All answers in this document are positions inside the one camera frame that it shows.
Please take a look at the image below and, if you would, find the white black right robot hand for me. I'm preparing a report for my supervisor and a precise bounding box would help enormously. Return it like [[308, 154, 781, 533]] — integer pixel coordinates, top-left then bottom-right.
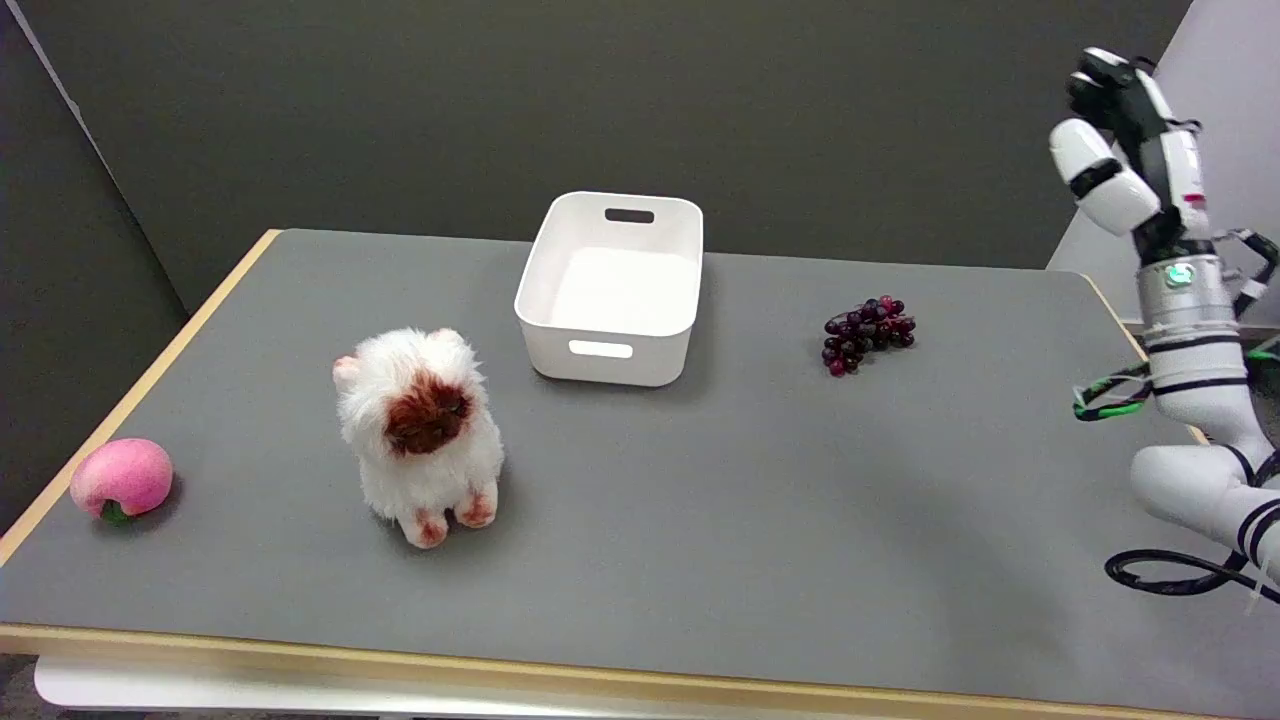
[[1049, 47, 1213, 265]]

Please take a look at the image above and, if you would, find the white fluffy plush toy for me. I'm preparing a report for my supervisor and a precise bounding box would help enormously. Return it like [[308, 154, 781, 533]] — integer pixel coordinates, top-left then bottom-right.
[[332, 327, 506, 550]]

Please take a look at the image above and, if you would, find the pink peach toy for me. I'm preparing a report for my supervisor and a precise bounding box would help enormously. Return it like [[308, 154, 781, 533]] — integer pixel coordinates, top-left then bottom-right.
[[69, 437, 175, 524]]

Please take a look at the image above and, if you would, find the dark purple grape bunch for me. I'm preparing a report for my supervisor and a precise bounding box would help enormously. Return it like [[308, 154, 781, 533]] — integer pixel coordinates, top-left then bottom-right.
[[822, 294, 917, 378]]

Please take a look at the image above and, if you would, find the white plastic storage bin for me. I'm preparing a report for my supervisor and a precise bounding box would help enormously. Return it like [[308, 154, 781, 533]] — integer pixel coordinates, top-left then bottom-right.
[[514, 191, 705, 388]]

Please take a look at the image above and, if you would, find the green black braided cable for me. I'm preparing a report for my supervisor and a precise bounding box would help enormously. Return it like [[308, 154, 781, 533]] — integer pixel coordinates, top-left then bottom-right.
[[1072, 340, 1280, 422]]

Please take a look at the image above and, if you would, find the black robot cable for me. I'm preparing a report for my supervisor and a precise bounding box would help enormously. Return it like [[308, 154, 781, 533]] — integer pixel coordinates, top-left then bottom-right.
[[1104, 548, 1280, 605]]

